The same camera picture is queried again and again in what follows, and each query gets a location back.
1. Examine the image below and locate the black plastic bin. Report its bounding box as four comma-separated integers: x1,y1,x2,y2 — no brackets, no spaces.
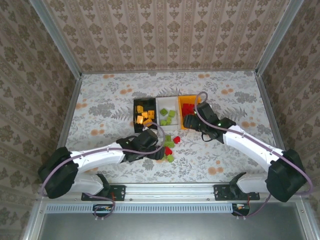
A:
133,97,159,134

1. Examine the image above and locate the orange plastic bin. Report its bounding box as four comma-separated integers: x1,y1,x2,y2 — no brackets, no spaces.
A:
177,94,202,131

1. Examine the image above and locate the floral table cover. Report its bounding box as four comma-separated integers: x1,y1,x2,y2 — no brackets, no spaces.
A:
56,71,286,185

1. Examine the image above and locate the white plastic bin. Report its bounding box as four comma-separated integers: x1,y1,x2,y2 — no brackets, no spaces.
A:
155,96,181,131

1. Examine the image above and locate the grey metal sheet panel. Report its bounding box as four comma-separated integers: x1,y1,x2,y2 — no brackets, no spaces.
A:
23,202,320,240

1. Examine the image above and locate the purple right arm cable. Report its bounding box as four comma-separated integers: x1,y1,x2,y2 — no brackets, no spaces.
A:
195,91,315,221

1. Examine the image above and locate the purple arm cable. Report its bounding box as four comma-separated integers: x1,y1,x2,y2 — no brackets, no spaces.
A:
39,121,167,222
195,91,315,221

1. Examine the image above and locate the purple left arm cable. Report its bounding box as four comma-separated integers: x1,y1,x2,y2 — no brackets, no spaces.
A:
39,121,167,222

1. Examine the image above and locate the aluminium mounting rail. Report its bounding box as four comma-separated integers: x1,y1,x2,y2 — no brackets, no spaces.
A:
37,183,310,201

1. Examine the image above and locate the aluminium side rail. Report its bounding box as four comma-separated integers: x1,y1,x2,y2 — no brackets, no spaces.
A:
254,72,286,151
56,74,83,151

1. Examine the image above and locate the white slotted cable duct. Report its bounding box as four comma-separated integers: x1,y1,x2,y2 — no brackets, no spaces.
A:
46,202,236,214

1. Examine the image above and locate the aluminium back rail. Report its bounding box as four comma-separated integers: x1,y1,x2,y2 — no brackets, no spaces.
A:
81,70,258,75

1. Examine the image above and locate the aluminium frame post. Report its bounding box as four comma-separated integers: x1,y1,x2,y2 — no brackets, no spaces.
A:
255,0,305,76
28,0,83,79

